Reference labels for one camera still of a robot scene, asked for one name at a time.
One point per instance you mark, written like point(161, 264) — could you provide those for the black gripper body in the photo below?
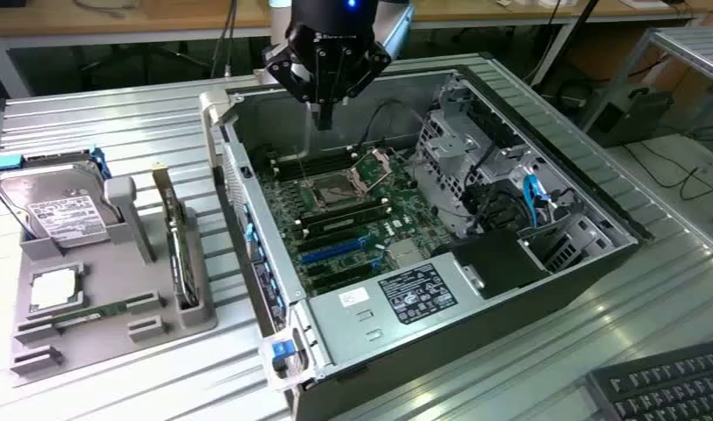
point(333, 26)

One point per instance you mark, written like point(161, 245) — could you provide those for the green graphics card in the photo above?
point(178, 245)

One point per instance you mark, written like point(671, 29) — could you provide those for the silver disk bay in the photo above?
point(449, 144)

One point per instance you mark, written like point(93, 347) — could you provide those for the wooden desk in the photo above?
point(98, 19)
point(479, 11)

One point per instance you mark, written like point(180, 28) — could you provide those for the metal socket cover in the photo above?
point(371, 171)

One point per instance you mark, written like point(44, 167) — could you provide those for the thin socket locking lever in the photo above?
point(302, 166)

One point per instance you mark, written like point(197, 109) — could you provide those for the CPU socket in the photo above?
point(333, 193)

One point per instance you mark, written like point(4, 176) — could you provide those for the green motherboard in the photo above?
point(403, 210)

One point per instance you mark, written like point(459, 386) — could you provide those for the installed RAM stick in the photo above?
point(345, 223)

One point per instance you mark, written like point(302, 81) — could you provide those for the blue expansion slot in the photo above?
point(330, 253)

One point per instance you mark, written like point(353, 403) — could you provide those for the silver chipset heatsink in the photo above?
point(404, 255)

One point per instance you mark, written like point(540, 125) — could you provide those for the black computer tower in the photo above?
point(643, 118)

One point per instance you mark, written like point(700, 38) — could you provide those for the hard disk with blue carrier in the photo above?
point(58, 206)

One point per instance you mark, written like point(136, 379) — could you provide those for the gray power supply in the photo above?
point(356, 333)

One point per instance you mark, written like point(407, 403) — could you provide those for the gray parts rack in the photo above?
point(110, 298)

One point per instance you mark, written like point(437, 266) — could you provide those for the silver CPU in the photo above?
point(54, 289)

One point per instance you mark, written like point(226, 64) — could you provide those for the green RAM stick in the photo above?
point(81, 315)

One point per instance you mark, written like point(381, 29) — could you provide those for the open PC case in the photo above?
point(392, 381)

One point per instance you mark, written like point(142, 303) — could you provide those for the black keyboard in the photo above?
point(672, 386)

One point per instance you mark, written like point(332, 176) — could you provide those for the metal slat table frame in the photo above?
point(702, 48)

